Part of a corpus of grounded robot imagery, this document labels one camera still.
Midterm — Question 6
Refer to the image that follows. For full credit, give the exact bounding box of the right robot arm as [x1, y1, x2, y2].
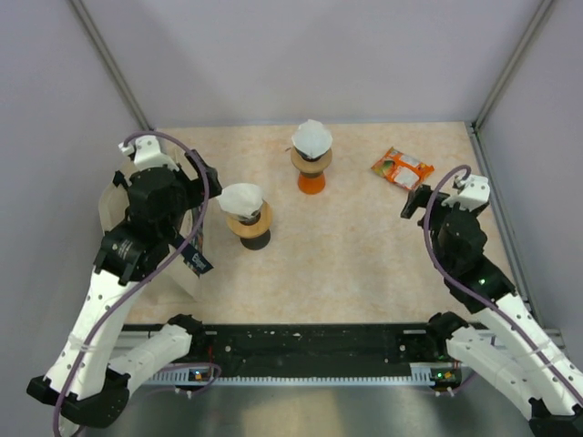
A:
[401, 185, 582, 436]

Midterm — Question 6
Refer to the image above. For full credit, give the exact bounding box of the blue ribbed glass dripper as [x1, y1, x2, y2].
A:
[297, 151, 322, 162]

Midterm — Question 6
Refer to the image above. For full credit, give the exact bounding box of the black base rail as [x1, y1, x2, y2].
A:
[176, 323, 454, 379]

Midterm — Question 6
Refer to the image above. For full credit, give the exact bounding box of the aluminium frame rail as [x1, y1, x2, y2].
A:
[77, 330, 570, 388]

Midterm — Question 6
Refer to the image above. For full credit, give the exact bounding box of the orange glass carafe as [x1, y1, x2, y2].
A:
[298, 172, 326, 195]

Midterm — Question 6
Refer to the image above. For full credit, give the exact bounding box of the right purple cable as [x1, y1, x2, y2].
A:
[422, 164, 583, 409]

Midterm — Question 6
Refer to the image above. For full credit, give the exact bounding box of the dark glass carafe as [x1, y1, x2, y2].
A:
[240, 230, 271, 250]

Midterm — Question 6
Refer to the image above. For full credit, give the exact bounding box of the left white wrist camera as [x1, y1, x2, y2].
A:
[118, 135, 179, 171]

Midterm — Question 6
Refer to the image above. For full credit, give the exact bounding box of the wooden ring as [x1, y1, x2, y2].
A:
[226, 202, 274, 240]
[291, 148, 333, 176]

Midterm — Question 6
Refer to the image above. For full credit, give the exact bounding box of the orange snack packet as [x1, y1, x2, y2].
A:
[371, 147, 435, 190]

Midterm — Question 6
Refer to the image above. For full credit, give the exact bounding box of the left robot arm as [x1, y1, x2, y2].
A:
[26, 149, 221, 436]

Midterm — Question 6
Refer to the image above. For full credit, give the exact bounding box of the beige canvas tote bag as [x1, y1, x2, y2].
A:
[98, 142, 201, 303]

